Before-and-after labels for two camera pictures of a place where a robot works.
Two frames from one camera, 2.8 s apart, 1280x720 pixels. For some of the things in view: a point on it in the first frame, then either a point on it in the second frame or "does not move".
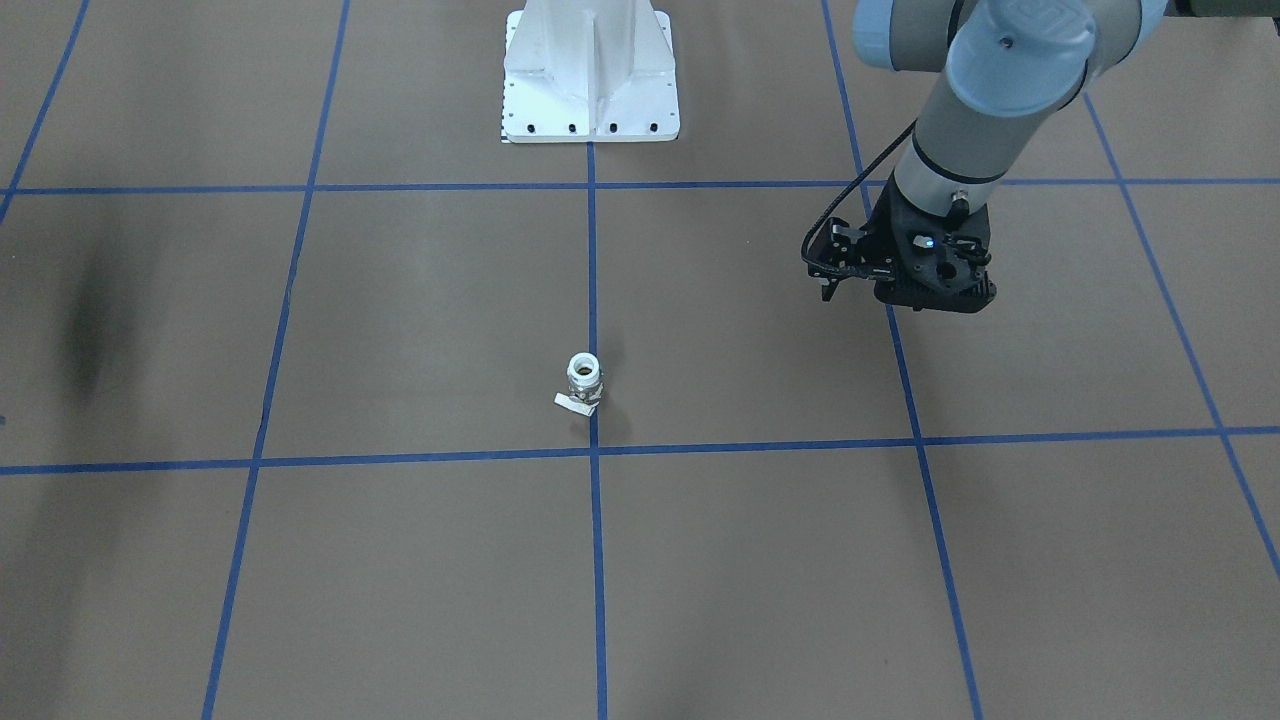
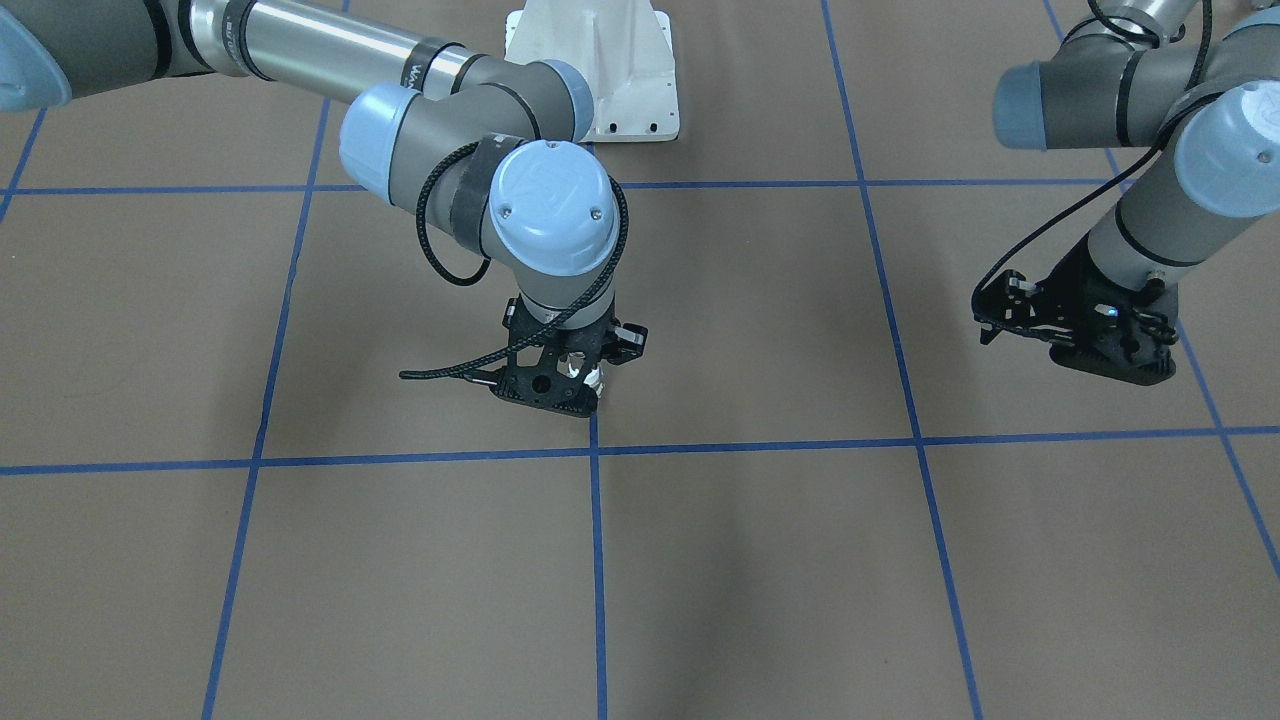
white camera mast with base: x=589 y=71 does not move
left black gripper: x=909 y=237 → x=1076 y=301
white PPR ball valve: x=585 y=382 does not move
